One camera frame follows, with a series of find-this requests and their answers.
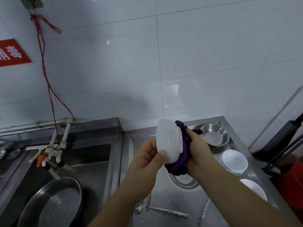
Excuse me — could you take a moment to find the person's left hand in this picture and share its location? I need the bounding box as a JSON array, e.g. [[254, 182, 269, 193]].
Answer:
[[123, 139, 167, 199]]

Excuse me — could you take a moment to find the person's right hand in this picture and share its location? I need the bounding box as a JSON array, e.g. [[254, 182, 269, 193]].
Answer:
[[186, 128, 215, 179]]

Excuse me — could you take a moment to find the white ceramic bowl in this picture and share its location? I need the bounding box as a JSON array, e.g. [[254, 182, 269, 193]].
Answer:
[[156, 119, 184, 164]]

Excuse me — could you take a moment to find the purple cleaning cloth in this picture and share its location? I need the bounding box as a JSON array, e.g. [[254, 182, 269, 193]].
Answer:
[[164, 120, 203, 176]]

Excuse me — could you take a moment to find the person's left forearm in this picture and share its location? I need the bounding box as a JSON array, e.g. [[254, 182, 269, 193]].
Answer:
[[87, 187, 153, 227]]

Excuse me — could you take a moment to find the person's right forearm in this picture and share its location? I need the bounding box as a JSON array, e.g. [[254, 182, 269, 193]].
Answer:
[[195, 158, 302, 227]]

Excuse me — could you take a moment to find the small stainless steel bowl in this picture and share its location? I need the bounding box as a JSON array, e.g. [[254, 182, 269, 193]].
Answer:
[[200, 123, 230, 147]]

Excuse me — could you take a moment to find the sink drain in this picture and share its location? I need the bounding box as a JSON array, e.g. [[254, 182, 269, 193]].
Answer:
[[169, 172, 199, 189]]

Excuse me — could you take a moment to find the stainless steel sink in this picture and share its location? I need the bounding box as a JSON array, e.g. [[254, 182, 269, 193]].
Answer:
[[119, 116, 302, 227], [0, 118, 124, 227]]

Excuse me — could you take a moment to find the stack of white bowls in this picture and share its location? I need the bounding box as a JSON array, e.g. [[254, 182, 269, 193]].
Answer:
[[221, 149, 248, 176]]

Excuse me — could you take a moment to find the stainless steel spoon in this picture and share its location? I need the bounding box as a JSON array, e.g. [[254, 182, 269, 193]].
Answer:
[[149, 206, 191, 219], [134, 193, 151, 214], [197, 199, 211, 225]]

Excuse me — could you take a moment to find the white shallow bowl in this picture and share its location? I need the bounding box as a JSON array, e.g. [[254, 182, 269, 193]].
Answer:
[[240, 179, 267, 202]]

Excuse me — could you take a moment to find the white plastic faucet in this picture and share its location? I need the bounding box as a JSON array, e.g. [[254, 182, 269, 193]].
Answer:
[[26, 118, 77, 180]]

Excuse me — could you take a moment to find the orange plastic bucket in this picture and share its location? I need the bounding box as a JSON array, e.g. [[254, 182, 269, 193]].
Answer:
[[276, 162, 303, 221]]

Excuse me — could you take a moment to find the large stainless steel basin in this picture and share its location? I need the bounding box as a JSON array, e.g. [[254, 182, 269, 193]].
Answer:
[[17, 176, 83, 227]]

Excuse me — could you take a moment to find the white water pipe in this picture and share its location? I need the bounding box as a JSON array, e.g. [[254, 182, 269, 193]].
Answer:
[[0, 119, 71, 134]]

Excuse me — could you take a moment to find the small steel dish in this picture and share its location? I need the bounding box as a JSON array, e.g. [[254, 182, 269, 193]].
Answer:
[[6, 149, 22, 160]]

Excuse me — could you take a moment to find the black mop handle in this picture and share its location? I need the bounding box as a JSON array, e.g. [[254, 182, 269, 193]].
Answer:
[[252, 113, 303, 161]]

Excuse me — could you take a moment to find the grey wall pipe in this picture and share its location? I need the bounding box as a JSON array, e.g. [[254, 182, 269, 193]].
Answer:
[[249, 85, 303, 149]]

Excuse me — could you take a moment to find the red electric cable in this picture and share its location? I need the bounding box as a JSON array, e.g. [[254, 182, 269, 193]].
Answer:
[[29, 11, 77, 149]]

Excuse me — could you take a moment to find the red wall sign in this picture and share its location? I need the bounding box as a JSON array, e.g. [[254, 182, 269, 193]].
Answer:
[[0, 39, 33, 67]]

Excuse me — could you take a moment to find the wall socket box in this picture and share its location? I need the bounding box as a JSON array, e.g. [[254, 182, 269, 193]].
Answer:
[[19, 0, 44, 10]]

